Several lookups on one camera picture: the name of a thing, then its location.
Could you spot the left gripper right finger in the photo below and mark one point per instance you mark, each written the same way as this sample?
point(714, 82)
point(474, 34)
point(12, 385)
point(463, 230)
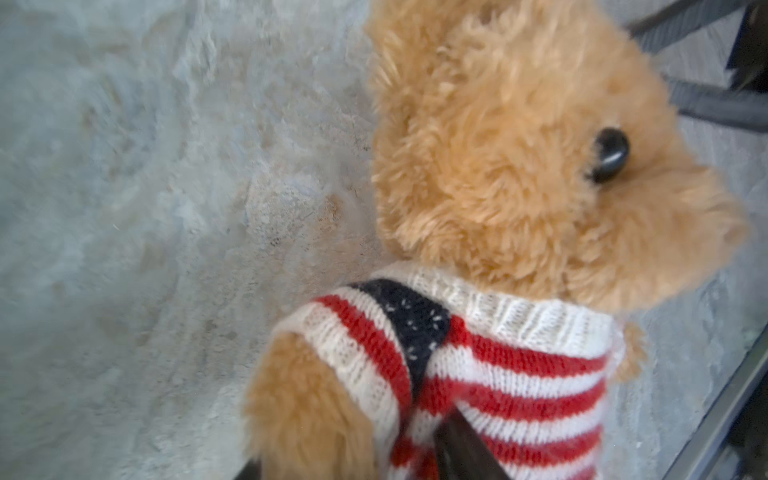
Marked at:
point(461, 454)

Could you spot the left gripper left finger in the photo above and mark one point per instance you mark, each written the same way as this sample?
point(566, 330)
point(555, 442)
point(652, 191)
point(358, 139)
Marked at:
point(252, 470)

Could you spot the red white striped sweater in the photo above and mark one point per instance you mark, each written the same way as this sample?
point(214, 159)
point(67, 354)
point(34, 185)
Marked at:
point(354, 384)

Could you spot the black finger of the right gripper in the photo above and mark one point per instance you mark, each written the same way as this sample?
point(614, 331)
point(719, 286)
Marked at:
point(743, 110)
point(678, 20)

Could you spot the aluminium front rail frame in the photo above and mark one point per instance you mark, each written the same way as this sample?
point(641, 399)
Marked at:
point(699, 454)

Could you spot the brown teddy bear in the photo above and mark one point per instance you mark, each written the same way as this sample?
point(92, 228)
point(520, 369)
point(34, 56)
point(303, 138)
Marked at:
point(530, 148)

